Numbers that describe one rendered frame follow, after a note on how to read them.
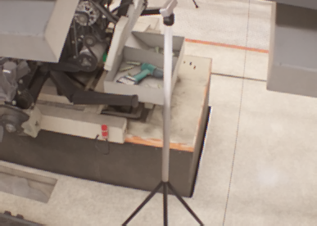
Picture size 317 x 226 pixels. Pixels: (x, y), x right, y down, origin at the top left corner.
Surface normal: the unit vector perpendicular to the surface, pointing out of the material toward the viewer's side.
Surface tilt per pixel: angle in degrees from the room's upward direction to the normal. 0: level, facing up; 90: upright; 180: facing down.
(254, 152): 0
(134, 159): 90
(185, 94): 0
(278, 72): 117
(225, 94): 0
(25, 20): 27
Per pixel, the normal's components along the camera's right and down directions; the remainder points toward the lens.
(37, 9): -0.10, -0.41
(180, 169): -0.22, 0.62
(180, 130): 0.00, -0.77
